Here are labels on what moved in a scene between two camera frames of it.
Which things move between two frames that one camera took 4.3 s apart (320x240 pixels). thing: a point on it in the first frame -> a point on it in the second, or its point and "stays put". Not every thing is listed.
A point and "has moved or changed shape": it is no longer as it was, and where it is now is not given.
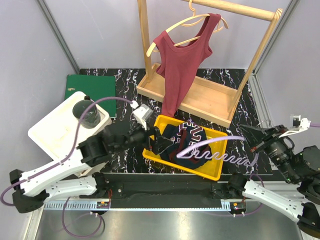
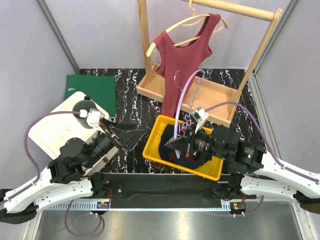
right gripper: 254,136 -> 186,145
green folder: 95,87 stays put
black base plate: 166,187 stays put
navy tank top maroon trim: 184,135 stays put
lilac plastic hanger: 184,152 has moved or changed shape
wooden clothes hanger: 152,47 stays put
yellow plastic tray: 218,141 stays put
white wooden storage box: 59,133 stays put
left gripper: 160,142 -> 130,139
